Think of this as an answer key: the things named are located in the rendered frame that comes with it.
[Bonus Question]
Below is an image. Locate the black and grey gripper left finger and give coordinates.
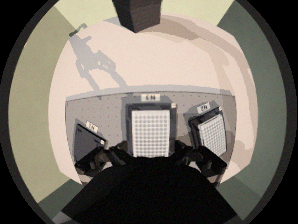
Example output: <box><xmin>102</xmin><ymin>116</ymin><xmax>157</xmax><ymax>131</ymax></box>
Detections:
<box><xmin>74</xmin><ymin>140</ymin><xmax>141</xmax><ymax>186</ymax></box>

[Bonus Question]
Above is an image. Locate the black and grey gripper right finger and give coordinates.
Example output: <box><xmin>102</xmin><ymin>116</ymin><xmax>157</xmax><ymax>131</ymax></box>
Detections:
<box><xmin>160</xmin><ymin>140</ymin><xmax>227</xmax><ymax>188</ymax></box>

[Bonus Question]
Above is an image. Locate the white microplate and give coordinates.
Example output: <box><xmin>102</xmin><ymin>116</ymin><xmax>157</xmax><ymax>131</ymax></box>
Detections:
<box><xmin>132</xmin><ymin>111</ymin><xmax>170</xmax><ymax>157</ymax></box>
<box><xmin>197</xmin><ymin>114</ymin><xmax>226</xmax><ymax>157</ymax></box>

